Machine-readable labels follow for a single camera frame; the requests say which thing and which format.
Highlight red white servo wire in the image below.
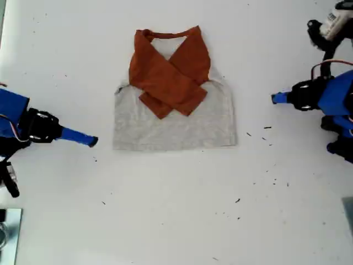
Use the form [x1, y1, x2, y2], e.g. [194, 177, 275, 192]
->
[0, 113, 31, 144]
[311, 60, 353, 81]

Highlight steel base plate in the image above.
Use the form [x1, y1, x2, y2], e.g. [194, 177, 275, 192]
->
[0, 208, 24, 265]

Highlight white black camera box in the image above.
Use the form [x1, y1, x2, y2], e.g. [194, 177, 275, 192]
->
[321, 0, 353, 41]

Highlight black camera stalk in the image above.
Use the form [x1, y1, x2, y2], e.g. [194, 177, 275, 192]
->
[0, 137, 31, 166]
[307, 19, 346, 78]

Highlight grey t-shirt with brown sleeves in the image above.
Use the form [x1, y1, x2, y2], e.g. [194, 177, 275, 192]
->
[112, 25, 238, 151]

